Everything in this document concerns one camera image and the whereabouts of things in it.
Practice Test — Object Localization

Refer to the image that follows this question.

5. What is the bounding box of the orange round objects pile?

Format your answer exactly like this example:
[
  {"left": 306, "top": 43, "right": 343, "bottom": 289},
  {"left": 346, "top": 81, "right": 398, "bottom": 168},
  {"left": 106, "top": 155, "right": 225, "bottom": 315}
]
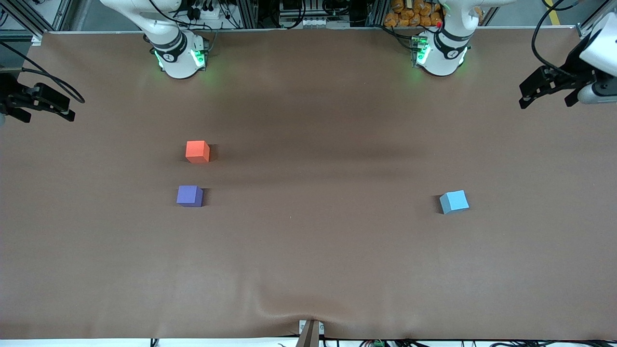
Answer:
[{"left": 384, "top": 0, "right": 444, "bottom": 27}]

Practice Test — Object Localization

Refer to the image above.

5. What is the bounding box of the purple foam block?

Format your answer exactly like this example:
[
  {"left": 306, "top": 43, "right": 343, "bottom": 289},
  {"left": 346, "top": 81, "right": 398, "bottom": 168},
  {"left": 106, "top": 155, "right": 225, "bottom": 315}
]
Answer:
[{"left": 176, "top": 185, "right": 204, "bottom": 208}]

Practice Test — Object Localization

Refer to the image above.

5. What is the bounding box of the brown table cover sheet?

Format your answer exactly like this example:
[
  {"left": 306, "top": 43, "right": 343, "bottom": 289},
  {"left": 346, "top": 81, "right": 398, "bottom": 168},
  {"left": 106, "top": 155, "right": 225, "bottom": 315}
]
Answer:
[{"left": 0, "top": 27, "right": 617, "bottom": 340}]

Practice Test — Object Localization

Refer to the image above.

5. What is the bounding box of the aluminium frame profile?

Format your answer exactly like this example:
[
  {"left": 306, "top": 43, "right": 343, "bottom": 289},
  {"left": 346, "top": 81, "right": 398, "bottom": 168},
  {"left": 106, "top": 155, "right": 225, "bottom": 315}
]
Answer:
[
  {"left": 0, "top": 0, "right": 73, "bottom": 38},
  {"left": 576, "top": 0, "right": 617, "bottom": 38}
]

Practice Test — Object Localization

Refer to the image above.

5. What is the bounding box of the orange foam block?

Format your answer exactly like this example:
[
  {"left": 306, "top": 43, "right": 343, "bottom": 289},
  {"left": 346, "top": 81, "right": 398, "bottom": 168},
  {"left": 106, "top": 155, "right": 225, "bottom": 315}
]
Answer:
[{"left": 185, "top": 140, "right": 211, "bottom": 164}]

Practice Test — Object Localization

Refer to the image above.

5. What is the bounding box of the white terminal strip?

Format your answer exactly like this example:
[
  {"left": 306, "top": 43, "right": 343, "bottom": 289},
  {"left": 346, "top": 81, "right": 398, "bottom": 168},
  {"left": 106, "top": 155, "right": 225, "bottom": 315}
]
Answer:
[{"left": 284, "top": 17, "right": 339, "bottom": 28}]

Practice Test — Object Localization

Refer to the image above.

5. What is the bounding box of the light blue foam block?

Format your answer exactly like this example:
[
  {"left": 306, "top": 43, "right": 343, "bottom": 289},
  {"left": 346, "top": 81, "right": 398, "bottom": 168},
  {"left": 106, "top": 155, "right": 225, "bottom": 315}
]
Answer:
[{"left": 439, "top": 190, "right": 470, "bottom": 215}]

